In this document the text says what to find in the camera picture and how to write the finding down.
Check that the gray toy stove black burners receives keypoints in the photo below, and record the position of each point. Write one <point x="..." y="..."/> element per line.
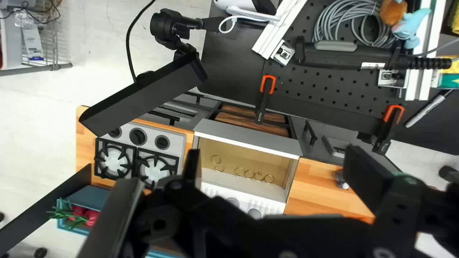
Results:
<point x="174" y="148"/>

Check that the black pegboard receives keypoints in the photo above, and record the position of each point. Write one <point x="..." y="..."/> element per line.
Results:
<point x="324" y="95"/>

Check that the green artificial plant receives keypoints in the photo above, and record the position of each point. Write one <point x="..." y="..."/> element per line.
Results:
<point x="72" y="218"/>

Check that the aluminium extrusion profile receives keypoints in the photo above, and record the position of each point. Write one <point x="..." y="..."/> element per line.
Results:
<point x="421" y="72"/>
<point x="280" y="30"/>

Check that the white plastic device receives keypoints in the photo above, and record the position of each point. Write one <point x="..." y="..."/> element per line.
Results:
<point x="238" y="7"/>

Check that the teal plastic bin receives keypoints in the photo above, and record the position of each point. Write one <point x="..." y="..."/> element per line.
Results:
<point x="91" y="195"/>

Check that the wooden kitchen counter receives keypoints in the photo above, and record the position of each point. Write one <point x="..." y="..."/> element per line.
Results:
<point x="324" y="186"/>

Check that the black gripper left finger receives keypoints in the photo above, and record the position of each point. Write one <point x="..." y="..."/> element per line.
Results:
<point x="112" y="219"/>

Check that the light blue cloth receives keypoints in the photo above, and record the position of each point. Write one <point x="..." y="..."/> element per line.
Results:
<point x="410" y="23"/>

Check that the black camera mount head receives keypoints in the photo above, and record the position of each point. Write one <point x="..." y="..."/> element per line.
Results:
<point x="167" y="26"/>

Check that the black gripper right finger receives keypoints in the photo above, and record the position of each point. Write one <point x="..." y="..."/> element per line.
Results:
<point x="367" y="176"/>

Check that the orange black clamp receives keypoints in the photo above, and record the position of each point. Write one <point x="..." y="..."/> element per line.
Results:
<point x="388" y="115"/>
<point x="261" y="86"/>

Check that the brown plush toy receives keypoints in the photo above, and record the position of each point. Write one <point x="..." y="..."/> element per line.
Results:
<point x="392" y="11"/>

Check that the silver marker pen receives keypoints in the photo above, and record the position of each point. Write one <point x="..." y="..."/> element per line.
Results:
<point x="425" y="109"/>

